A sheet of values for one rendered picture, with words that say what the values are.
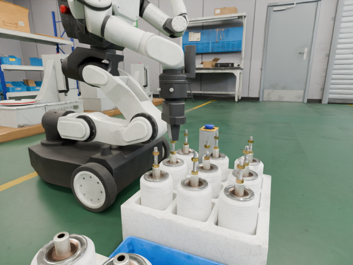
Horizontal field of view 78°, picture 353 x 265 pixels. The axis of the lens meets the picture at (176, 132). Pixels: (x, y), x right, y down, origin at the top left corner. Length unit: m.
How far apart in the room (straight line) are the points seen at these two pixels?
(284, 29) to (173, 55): 5.17
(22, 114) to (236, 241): 2.26
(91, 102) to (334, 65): 4.80
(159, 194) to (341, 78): 5.37
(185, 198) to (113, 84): 0.63
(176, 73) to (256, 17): 5.21
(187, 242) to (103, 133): 0.71
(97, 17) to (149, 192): 0.51
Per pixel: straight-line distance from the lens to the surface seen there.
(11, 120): 2.54
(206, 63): 5.35
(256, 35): 5.74
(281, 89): 5.66
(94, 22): 0.72
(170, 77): 0.65
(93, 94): 3.29
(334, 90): 5.75
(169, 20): 1.26
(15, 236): 1.00
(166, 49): 0.64
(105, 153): 0.96
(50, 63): 2.97
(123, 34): 0.69
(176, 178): 0.72
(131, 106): 1.01
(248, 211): 0.56
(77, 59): 1.17
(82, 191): 1.00
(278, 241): 0.88
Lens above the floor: 0.53
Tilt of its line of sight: 14 degrees down
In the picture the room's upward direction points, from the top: straight up
